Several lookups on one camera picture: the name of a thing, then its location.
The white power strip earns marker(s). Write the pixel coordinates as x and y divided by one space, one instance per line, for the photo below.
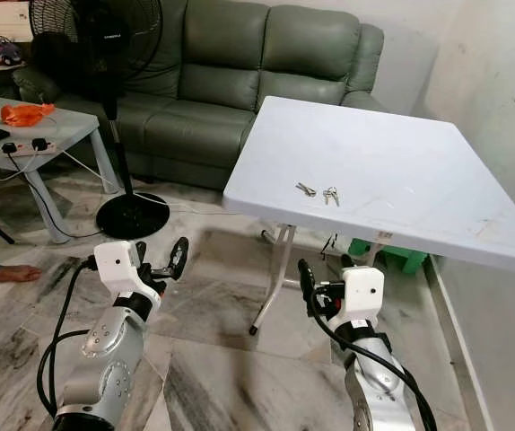
29 146

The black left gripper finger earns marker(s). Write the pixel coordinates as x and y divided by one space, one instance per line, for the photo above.
142 254
185 251

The small white side table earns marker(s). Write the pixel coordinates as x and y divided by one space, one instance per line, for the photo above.
78 130

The green leather sofa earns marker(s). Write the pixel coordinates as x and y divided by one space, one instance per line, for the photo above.
222 99

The white cardboard box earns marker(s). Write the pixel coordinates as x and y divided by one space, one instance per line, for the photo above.
2 18

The person's bare foot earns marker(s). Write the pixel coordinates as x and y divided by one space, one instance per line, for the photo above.
15 274

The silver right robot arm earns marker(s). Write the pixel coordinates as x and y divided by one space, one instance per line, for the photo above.
374 395

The black standing fan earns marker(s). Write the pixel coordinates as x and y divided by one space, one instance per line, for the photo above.
132 217

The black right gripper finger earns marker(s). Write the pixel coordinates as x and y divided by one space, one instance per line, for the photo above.
347 262
308 285

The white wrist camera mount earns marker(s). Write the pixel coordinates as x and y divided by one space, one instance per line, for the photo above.
117 265
363 292

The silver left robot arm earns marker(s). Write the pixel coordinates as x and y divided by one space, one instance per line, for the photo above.
105 359

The orange plastic bag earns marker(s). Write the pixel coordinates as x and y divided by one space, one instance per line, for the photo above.
27 114

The green plastic crate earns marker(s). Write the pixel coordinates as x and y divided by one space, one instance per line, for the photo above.
401 260

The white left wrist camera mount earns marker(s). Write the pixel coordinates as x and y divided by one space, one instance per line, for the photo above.
117 265

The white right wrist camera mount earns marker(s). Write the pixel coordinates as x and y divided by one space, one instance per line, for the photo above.
363 292

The white folding table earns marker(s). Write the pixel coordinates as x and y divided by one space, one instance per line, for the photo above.
383 162

